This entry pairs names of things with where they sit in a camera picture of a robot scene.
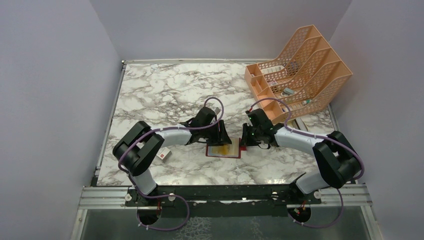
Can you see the green capped tube in organizer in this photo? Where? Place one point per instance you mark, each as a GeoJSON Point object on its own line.
{"type": "Point", "coordinates": [306, 102]}

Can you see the white box in organizer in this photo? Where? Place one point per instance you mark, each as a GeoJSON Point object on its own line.
{"type": "Point", "coordinates": [279, 69]}

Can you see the aluminium frame rail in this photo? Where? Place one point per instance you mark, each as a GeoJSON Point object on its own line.
{"type": "Point", "coordinates": [114, 198]}

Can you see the grey item in organizer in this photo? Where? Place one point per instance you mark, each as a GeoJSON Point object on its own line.
{"type": "Point", "coordinates": [287, 92]}

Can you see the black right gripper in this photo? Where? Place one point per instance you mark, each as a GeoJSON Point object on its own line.
{"type": "Point", "coordinates": [245, 141]}

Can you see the peach plastic file organizer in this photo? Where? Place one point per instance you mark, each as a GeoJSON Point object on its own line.
{"type": "Point", "coordinates": [312, 69]}

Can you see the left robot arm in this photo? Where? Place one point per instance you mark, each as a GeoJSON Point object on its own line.
{"type": "Point", "coordinates": [138, 148]}

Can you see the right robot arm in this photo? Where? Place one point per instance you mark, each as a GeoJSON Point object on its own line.
{"type": "Point", "coordinates": [335, 158]}

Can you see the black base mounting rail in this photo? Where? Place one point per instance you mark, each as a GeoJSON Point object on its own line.
{"type": "Point", "coordinates": [166, 196]}

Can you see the red leather card holder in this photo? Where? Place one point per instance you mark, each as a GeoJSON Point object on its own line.
{"type": "Point", "coordinates": [232, 150]}

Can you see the small white card box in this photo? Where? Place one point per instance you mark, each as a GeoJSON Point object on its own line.
{"type": "Point", "coordinates": [164, 153]}

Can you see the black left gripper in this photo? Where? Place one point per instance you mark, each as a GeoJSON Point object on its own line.
{"type": "Point", "coordinates": [221, 137]}

